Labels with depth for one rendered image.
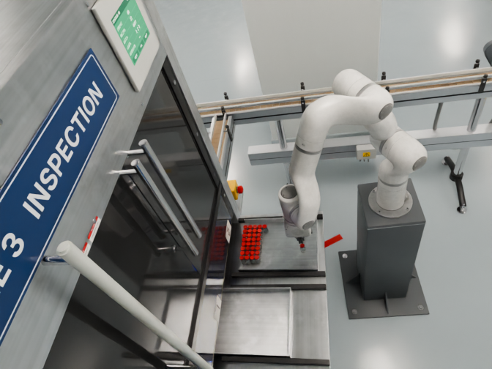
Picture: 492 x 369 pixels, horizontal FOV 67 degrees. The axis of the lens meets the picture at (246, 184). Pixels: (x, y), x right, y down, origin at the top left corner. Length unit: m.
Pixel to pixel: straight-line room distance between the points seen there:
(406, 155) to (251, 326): 0.88
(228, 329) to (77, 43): 1.17
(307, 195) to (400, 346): 1.41
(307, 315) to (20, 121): 1.22
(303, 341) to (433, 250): 1.44
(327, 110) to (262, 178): 2.04
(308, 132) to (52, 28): 0.72
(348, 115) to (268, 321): 0.86
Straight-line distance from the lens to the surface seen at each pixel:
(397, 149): 1.48
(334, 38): 2.71
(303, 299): 1.58
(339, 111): 1.14
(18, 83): 0.68
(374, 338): 2.45
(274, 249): 1.69
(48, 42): 0.75
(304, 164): 1.21
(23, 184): 0.64
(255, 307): 1.59
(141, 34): 1.04
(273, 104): 2.29
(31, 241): 0.65
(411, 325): 2.50
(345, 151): 2.54
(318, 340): 1.52
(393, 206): 1.77
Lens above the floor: 2.34
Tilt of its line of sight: 49 degrees down
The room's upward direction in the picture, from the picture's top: 19 degrees counter-clockwise
